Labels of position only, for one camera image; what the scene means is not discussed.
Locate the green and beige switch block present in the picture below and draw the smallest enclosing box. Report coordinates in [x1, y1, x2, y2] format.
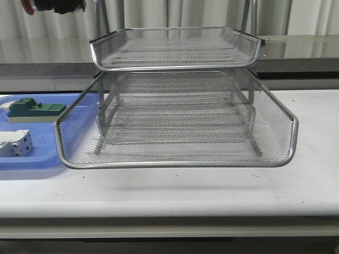
[1, 97, 67, 123]

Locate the red emergency stop button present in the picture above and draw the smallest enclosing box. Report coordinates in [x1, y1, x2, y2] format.
[21, 0, 53, 15]

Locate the silver wire rack frame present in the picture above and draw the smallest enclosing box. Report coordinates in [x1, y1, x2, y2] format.
[93, 0, 263, 158]

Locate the silver mesh tray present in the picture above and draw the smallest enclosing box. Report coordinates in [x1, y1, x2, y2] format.
[54, 68, 298, 169]
[98, 99, 255, 145]
[90, 26, 263, 71]

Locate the blue plastic tray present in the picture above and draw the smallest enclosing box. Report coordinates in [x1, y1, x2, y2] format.
[0, 93, 100, 171]

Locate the grey stone counter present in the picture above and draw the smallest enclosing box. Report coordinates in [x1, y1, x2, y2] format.
[1, 35, 338, 94]

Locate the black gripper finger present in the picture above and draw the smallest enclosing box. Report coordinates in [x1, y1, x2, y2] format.
[50, 0, 86, 14]

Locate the white pleated curtain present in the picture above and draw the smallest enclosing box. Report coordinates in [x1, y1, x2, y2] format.
[1, 1, 338, 40]

